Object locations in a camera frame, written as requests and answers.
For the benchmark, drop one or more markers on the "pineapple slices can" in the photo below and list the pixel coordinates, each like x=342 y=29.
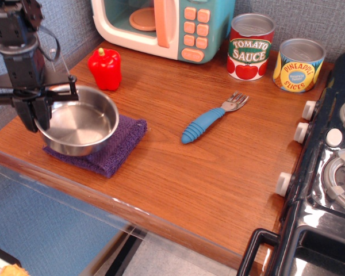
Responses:
x=298 y=65

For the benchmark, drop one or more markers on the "blue handled toy fork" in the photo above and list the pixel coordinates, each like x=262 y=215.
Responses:
x=197 y=127

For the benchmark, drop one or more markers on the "white stove knob rear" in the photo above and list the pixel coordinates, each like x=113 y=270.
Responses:
x=308 y=110

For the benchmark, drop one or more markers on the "white stove knob front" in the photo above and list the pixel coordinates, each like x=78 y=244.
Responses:
x=283 y=183

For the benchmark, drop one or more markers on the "black toy stove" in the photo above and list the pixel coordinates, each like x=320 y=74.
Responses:
x=312 y=228

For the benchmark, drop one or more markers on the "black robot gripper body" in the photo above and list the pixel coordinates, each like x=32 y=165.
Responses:
x=27 y=77

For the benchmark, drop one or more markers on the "yellow object at corner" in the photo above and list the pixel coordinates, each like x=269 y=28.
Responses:
x=13 y=270

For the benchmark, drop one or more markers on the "teal toy microwave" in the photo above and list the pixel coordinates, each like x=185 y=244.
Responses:
x=189 y=31

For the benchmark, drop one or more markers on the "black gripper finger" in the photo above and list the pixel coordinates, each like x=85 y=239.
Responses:
x=24 y=111
x=42 y=112

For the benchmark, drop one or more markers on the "metal pot with wire handle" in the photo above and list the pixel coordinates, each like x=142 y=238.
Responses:
x=82 y=127

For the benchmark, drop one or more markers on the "grey burner front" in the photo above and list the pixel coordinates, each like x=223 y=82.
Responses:
x=334 y=178

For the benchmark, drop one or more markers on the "red toy bell pepper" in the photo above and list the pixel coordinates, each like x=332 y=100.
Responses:
x=105 y=66

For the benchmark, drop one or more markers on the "tomato sauce can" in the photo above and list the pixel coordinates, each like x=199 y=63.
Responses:
x=250 y=42

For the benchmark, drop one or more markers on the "white stove knob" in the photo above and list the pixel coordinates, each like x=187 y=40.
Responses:
x=300 y=133
x=283 y=183
x=334 y=137
x=308 y=110

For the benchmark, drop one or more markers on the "white stove knob middle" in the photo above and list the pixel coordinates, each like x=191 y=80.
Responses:
x=300 y=133

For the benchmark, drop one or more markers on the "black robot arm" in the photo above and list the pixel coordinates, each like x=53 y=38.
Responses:
x=20 y=21

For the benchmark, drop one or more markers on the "white stove top knob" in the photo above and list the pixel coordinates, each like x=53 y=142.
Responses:
x=334 y=137

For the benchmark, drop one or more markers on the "purple folded cloth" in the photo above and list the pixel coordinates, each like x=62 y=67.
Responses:
x=108 y=160

